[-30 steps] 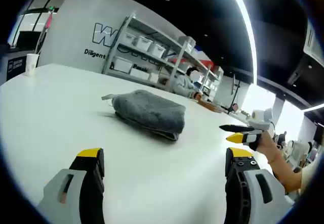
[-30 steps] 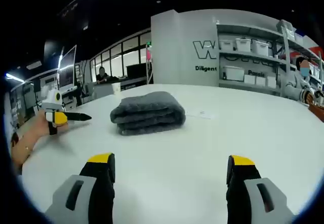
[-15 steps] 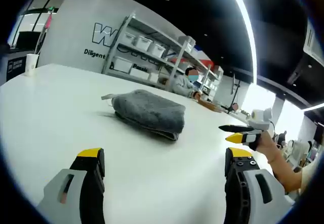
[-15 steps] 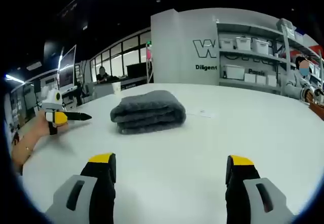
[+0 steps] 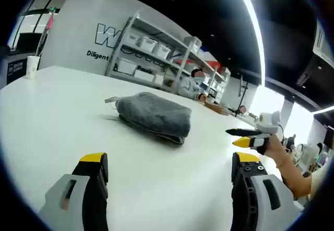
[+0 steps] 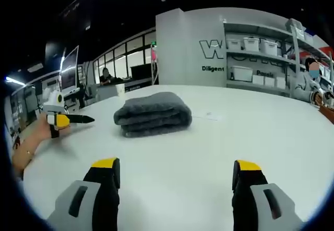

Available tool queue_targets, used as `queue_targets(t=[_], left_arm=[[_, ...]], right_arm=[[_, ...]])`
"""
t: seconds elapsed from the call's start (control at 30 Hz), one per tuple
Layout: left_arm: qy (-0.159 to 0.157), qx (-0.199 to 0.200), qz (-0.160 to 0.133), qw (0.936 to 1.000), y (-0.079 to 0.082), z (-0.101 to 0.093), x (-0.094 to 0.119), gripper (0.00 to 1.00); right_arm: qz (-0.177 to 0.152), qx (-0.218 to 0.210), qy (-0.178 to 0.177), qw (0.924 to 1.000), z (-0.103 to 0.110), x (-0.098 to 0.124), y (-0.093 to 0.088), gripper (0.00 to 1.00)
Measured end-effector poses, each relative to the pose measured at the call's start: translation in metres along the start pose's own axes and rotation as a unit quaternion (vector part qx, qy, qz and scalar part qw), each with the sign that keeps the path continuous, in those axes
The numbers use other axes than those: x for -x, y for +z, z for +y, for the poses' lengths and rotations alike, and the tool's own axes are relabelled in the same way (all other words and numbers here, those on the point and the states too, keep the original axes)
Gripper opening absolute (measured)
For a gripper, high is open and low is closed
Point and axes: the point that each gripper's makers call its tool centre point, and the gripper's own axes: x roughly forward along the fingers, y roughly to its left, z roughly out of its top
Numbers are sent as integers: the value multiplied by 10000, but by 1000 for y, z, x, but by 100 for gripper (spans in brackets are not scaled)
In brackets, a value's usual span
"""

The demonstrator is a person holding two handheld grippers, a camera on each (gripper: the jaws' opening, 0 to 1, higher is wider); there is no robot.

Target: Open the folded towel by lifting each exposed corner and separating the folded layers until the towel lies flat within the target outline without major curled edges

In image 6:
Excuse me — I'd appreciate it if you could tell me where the grey towel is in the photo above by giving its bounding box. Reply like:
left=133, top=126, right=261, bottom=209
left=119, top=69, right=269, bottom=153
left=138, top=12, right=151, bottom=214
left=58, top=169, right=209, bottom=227
left=113, top=91, right=193, bottom=139

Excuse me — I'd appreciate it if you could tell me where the person's left hand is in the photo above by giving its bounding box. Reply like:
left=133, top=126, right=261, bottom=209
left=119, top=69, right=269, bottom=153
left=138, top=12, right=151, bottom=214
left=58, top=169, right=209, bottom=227
left=30, top=113, right=72, bottom=143

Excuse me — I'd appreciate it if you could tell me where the white framed monitor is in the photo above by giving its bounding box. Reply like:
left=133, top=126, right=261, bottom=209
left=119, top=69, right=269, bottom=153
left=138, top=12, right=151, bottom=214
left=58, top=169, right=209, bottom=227
left=59, top=45, right=80, bottom=92

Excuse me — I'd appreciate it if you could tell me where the white paper cup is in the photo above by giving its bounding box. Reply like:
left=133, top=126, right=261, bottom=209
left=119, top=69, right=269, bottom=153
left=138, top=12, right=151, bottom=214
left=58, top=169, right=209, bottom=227
left=115, top=83, right=126, bottom=98

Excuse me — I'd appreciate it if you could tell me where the black display screen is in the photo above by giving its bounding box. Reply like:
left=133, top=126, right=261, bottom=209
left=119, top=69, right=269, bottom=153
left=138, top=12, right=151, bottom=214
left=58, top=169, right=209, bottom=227
left=130, top=63, right=152, bottom=80

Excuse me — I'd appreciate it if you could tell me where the white paper slip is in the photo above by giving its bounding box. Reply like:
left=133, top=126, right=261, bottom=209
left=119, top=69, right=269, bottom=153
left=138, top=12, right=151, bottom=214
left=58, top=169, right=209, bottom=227
left=193, top=111, right=223, bottom=121

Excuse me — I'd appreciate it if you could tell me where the brown wooden tray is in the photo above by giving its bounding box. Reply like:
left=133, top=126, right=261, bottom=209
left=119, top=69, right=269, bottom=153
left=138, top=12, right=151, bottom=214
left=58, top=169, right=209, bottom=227
left=318, top=104, right=334, bottom=124

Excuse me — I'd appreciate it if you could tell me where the grey metal shelf unit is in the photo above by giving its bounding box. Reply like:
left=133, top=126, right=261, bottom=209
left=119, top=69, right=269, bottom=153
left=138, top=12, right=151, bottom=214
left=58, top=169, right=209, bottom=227
left=222, top=18, right=334, bottom=99

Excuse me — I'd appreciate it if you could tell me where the group of white storage boxes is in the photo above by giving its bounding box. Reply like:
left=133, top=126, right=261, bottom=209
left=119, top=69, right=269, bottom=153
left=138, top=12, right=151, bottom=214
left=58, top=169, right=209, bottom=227
left=225, top=35, right=288, bottom=90

